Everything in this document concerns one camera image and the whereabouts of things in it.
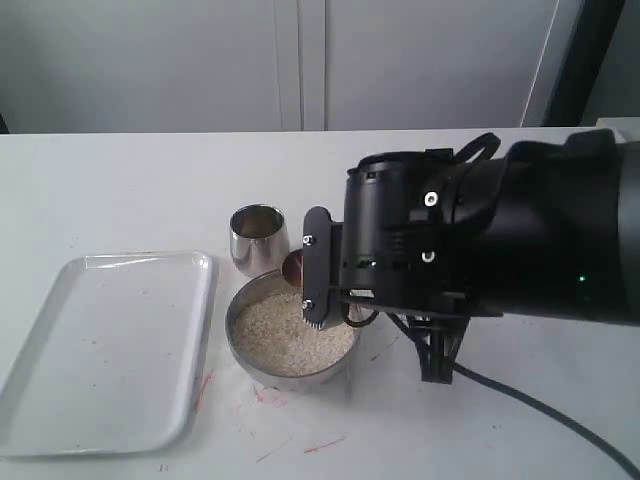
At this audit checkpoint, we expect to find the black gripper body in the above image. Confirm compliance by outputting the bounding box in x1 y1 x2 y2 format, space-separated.
339 148 500 316

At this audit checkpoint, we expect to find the white cabinet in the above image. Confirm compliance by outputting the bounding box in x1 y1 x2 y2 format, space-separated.
1 1 584 133

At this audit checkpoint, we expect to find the small steel cup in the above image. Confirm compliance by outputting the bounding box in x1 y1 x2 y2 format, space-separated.
229 204 290 278

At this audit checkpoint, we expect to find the brown wooden spoon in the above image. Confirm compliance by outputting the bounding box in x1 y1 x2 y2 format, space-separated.
281 249 303 289

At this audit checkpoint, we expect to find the white rectangular tray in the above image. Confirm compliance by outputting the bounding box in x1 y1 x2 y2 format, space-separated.
1 252 218 458

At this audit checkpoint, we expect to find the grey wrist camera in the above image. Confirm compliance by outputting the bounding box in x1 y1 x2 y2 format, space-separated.
301 206 343 330

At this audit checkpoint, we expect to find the black camera cable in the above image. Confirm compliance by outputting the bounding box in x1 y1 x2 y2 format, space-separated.
339 131 640 476

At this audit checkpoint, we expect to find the steel bowl of rice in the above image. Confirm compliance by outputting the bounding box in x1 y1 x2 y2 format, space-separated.
225 271 358 391

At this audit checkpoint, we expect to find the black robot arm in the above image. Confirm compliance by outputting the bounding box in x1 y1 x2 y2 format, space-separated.
338 130 639 383

